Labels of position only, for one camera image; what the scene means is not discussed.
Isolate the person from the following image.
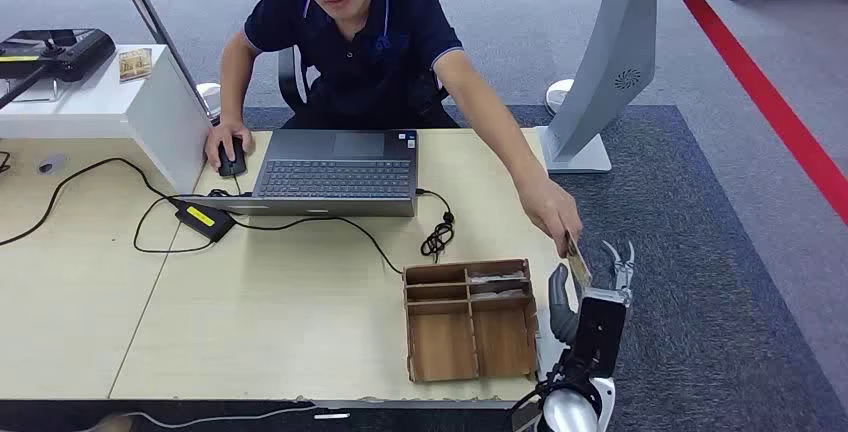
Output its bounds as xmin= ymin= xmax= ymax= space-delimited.
xmin=203 ymin=0 xmax=584 ymax=259

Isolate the white cable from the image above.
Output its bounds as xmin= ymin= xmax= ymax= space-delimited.
xmin=79 ymin=404 xmax=319 ymax=432

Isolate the black office chair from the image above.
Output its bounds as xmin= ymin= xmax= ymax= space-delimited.
xmin=276 ymin=0 xmax=452 ymax=116

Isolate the clear acrylic stand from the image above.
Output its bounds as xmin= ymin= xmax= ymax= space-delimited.
xmin=0 ymin=77 xmax=64 ymax=104

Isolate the grey slanted metal pole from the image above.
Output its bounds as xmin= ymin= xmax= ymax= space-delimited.
xmin=102 ymin=0 xmax=220 ymax=127

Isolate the black computer mouse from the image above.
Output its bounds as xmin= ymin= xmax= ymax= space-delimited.
xmin=217 ymin=137 xmax=248 ymax=179

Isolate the thin black adapter cable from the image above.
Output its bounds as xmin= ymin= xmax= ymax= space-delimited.
xmin=133 ymin=195 xmax=405 ymax=276

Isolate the white counter box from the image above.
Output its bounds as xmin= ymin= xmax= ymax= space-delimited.
xmin=0 ymin=43 xmax=215 ymax=196

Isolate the bundled black laptop cable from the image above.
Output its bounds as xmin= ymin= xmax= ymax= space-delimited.
xmin=415 ymin=188 xmax=457 ymax=265

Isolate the black card reader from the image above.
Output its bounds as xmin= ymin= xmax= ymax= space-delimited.
xmin=0 ymin=28 xmax=117 ymax=111

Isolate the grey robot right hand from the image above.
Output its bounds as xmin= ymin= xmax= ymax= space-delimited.
xmin=547 ymin=240 xmax=636 ymax=347

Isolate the grey desk cable grommet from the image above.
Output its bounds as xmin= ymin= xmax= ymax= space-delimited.
xmin=36 ymin=153 xmax=70 ymax=177

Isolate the person's right hand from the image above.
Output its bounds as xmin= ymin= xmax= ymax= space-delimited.
xmin=203 ymin=118 xmax=256 ymax=173

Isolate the person's left hand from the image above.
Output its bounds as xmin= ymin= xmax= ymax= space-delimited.
xmin=519 ymin=177 xmax=584 ymax=259

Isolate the black power adapter yellow label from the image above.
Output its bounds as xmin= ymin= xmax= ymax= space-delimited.
xmin=174 ymin=200 xmax=236 ymax=243

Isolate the round white floor base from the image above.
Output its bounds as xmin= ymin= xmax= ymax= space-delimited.
xmin=195 ymin=82 xmax=223 ymax=119
xmin=544 ymin=78 xmax=576 ymax=117

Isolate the thick black power cable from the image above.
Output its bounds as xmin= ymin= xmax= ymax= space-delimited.
xmin=0 ymin=157 xmax=183 ymax=248

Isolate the wooden compartment tray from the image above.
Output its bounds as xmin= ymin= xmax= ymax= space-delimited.
xmin=402 ymin=257 xmax=539 ymax=385

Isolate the grey kiosk stand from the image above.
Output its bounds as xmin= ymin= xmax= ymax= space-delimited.
xmin=536 ymin=0 xmax=747 ymax=175

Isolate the grey laptop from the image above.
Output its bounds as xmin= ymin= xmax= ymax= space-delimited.
xmin=177 ymin=128 xmax=420 ymax=218

